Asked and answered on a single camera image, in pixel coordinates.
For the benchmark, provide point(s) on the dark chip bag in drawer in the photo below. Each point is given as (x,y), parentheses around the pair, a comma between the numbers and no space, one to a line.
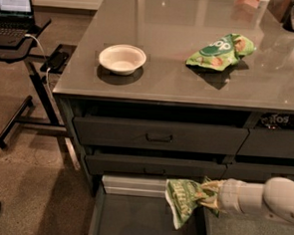
(273,121)

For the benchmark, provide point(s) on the grey kitchen island counter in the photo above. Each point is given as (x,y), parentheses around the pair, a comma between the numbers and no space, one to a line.
(169,31)

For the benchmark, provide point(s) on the top right drawer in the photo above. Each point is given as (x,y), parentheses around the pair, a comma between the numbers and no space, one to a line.
(269,143)

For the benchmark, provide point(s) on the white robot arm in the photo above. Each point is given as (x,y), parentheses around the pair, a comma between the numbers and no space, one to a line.
(273,200)

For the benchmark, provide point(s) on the white paper bowl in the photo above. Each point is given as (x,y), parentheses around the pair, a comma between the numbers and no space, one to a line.
(122,59)

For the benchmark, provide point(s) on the green popcorn snack bag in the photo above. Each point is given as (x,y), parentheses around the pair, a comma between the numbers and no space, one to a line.
(223,53)

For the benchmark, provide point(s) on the middle right drawer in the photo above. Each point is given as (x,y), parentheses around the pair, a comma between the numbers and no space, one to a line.
(257,172)

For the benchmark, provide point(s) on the black laptop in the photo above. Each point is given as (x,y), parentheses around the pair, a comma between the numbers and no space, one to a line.
(16,20)

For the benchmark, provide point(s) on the orange box on counter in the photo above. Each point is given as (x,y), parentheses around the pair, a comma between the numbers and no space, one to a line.
(251,3)

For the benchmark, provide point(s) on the green jalapeno chip bag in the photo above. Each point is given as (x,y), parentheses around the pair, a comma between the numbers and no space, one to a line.
(183,195)

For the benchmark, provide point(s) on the top left drawer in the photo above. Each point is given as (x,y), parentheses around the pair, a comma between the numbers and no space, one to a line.
(161,135)

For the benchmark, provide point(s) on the middle left drawer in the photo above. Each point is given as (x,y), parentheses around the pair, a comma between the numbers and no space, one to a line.
(101,163)

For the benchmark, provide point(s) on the open bottom left drawer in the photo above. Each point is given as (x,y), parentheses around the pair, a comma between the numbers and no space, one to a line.
(137,206)

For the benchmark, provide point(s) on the black smartphone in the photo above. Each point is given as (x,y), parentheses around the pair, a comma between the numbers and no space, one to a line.
(57,60)

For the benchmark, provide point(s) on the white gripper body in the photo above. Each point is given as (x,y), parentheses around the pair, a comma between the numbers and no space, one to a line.
(229,195)

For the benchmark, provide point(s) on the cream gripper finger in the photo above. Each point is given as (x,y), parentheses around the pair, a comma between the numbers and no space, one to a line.
(212,186)
(210,202)

